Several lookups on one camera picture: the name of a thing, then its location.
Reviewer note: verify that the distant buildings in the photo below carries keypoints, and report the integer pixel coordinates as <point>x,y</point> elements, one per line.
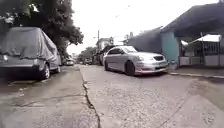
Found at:
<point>100,48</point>

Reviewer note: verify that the silver sedan car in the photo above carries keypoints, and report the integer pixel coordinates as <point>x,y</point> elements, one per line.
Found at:
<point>133,60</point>

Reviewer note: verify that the utility pole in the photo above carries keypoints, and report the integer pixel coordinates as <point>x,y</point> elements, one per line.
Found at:
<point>98,40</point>

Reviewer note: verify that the grey concrete road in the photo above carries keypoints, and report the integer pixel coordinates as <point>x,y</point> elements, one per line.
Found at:
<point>140,96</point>

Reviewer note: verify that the distant white car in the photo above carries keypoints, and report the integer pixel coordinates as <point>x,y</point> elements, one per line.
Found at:
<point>69,62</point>

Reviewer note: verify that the large dark tree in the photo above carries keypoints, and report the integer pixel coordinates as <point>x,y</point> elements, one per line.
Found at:
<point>46,20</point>

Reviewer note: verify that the vehicle under grey cover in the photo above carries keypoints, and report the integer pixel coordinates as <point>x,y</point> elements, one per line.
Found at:
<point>26,51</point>

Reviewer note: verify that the concrete sidewalk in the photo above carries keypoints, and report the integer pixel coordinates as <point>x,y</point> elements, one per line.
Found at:
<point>200,71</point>

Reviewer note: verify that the white awning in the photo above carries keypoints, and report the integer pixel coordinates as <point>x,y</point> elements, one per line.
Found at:
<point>206,38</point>

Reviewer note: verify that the house with teal wall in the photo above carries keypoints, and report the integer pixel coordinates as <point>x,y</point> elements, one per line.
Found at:
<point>196,36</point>

